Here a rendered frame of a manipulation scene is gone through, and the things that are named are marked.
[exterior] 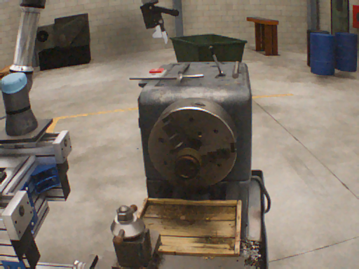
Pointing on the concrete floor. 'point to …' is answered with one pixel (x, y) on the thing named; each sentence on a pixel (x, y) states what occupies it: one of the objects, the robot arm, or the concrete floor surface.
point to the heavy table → (266, 35)
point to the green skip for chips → (199, 45)
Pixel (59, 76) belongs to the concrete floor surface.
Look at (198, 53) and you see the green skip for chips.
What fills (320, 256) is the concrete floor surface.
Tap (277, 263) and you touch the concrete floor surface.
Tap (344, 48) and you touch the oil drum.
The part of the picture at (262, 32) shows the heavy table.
